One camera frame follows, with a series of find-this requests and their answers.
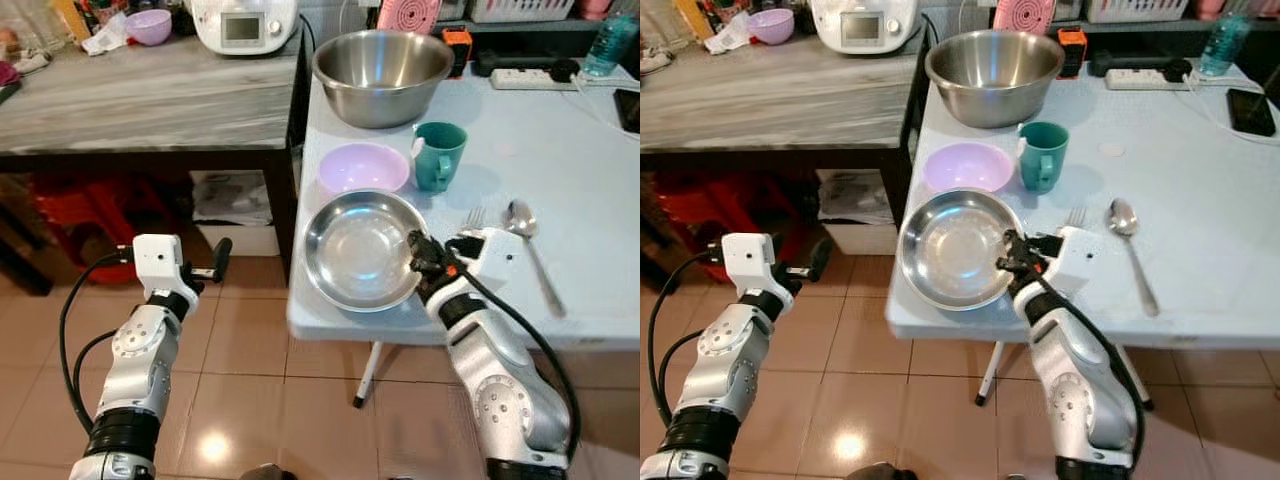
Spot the round steel plate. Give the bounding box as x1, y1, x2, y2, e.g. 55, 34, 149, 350
302, 189, 432, 314
896, 187, 1027, 312

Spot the white box under desk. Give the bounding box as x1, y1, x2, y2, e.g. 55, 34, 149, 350
814, 167, 902, 257
189, 169, 282, 259

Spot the purple plastic bowl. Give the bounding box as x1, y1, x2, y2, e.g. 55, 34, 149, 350
921, 141, 1017, 195
317, 142, 412, 197

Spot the teal mug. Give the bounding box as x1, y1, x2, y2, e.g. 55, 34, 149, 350
1016, 120, 1070, 194
410, 121, 469, 194

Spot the steel spoon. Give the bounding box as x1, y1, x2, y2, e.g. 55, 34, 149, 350
1107, 197, 1162, 319
504, 199, 567, 320

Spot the white table leg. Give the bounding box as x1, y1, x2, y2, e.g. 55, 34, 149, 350
1114, 344, 1154, 412
352, 341, 384, 409
974, 341, 1005, 407

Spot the red plastic crate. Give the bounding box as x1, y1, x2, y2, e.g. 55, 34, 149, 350
28, 174, 197, 287
648, 172, 823, 287

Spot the grey wood-grain desk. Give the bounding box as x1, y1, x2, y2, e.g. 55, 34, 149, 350
640, 28, 923, 283
0, 28, 307, 283

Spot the large steel mixing bowl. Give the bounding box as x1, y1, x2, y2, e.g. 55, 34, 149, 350
924, 29, 1067, 130
311, 29, 456, 130

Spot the white power strip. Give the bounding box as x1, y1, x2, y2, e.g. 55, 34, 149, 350
489, 64, 583, 92
1104, 64, 1197, 92

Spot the orange and black device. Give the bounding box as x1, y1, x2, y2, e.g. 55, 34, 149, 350
441, 26, 474, 80
1056, 26, 1089, 80

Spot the pink perforated object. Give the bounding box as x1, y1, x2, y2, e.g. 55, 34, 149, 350
376, 0, 442, 37
992, 0, 1057, 37

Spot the white kitchen appliance with display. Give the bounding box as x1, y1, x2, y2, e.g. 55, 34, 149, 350
809, 0, 920, 57
189, 0, 300, 57

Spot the small purple bowl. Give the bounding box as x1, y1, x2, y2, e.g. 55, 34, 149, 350
124, 9, 174, 48
747, 8, 797, 47

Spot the black smartphone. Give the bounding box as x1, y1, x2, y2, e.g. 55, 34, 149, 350
612, 87, 641, 137
1224, 87, 1279, 139

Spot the crumpled white plastic bag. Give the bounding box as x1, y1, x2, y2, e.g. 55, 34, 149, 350
81, 11, 132, 57
704, 11, 754, 55

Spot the white plastic basket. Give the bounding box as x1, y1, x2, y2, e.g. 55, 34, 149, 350
1084, 0, 1192, 24
469, 0, 577, 24

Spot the blue-green water bottle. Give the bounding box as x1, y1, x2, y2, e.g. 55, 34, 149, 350
582, 9, 637, 80
1199, 11, 1252, 79

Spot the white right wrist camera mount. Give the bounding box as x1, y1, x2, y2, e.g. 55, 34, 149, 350
1040, 225, 1120, 298
446, 227, 525, 293

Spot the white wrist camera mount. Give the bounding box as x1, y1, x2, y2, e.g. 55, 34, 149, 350
446, 227, 525, 293
721, 232, 792, 299
1040, 225, 1120, 298
132, 234, 199, 299

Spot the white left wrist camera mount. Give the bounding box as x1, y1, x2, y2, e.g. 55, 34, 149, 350
132, 234, 199, 299
721, 232, 792, 299

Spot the white charging cable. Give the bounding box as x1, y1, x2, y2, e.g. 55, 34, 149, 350
574, 78, 641, 133
1188, 82, 1243, 133

